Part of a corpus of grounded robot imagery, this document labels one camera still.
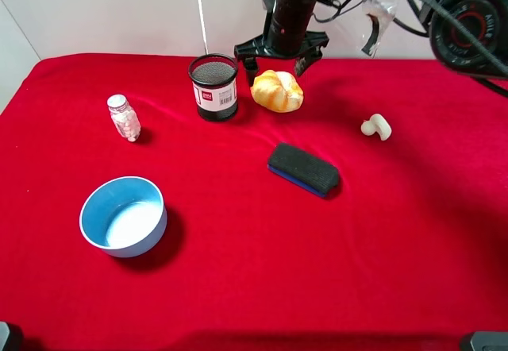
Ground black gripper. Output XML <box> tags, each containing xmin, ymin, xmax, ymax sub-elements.
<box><xmin>233</xmin><ymin>31</ymin><xmax>329</xmax><ymax>87</ymax></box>

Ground orange pumpkin-shaped bread toy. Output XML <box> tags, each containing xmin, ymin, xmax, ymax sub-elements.
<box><xmin>250</xmin><ymin>70</ymin><xmax>304</xmax><ymax>113</ymax></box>

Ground black mesh pen holder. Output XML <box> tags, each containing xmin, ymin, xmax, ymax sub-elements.
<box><xmin>188</xmin><ymin>53</ymin><xmax>238</xmax><ymax>122</ymax></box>

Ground white thin pole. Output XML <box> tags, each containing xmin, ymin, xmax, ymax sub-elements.
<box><xmin>197</xmin><ymin>0</ymin><xmax>209</xmax><ymax>55</ymax></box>

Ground black and blue eraser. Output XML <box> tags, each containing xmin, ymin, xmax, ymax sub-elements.
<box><xmin>267</xmin><ymin>143</ymin><xmax>341</xmax><ymax>198</ymax></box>

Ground small white duck toy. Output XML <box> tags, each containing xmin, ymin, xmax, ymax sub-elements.
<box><xmin>360</xmin><ymin>114</ymin><xmax>392</xmax><ymax>141</ymax></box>

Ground clear plastic tag bag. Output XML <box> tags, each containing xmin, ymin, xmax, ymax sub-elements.
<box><xmin>361</xmin><ymin>0</ymin><xmax>399</xmax><ymax>57</ymax></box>

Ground clear bottle of white pills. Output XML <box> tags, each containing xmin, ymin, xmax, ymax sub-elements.
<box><xmin>106</xmin><ymin>94</ymin><xmax>141</xmax><ymax>142</ymax></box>

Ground red table cloth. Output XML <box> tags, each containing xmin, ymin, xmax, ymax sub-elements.
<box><xmin>1</xmin><ymin>54</ymin><xmax>507</xmax><ymax>350</ymax></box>

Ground blue bowl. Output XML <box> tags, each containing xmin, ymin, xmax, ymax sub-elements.
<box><xmin>79</xmin><ymin>176</ymin><xmax>167</xmax><ymax>258</ymax></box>

